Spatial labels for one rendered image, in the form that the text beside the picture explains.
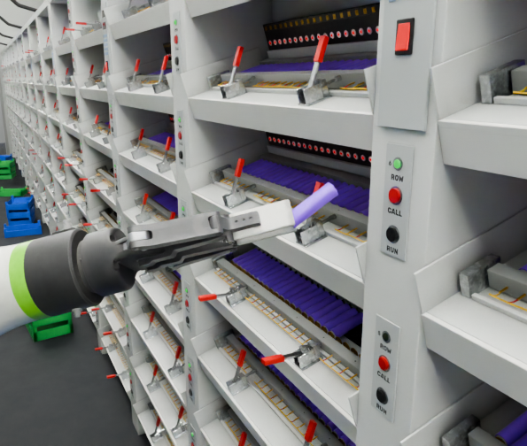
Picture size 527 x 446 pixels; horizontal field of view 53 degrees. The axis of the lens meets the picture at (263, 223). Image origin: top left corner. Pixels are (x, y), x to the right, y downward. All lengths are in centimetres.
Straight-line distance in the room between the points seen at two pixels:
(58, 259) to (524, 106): 49
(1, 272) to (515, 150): 53
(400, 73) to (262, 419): 73
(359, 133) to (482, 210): 16
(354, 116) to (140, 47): 128
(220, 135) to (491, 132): 77
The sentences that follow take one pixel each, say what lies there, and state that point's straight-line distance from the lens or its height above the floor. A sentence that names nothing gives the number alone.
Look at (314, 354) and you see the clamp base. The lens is 86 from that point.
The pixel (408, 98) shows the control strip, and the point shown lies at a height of 131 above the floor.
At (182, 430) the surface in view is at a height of 31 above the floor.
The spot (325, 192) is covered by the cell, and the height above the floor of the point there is 121.
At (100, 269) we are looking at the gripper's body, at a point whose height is 113.
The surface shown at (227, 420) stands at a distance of 140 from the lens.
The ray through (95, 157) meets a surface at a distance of 254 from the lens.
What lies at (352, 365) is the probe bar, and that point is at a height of 93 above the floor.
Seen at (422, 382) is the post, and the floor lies 101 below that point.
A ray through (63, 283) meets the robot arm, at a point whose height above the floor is 112.
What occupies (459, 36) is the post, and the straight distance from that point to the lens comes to 55.
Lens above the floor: 133
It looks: 15 degrees down
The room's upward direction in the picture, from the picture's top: straight up
